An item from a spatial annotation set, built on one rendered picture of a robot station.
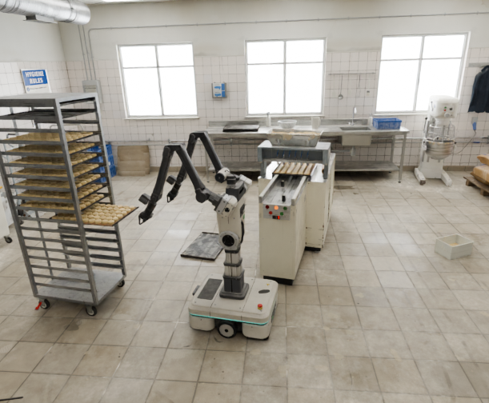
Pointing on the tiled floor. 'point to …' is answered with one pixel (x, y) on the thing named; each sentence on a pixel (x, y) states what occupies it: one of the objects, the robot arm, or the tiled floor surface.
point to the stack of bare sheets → (204, 247)
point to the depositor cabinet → (318, 202)
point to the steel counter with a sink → (354, 134)
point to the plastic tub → (453, 246)
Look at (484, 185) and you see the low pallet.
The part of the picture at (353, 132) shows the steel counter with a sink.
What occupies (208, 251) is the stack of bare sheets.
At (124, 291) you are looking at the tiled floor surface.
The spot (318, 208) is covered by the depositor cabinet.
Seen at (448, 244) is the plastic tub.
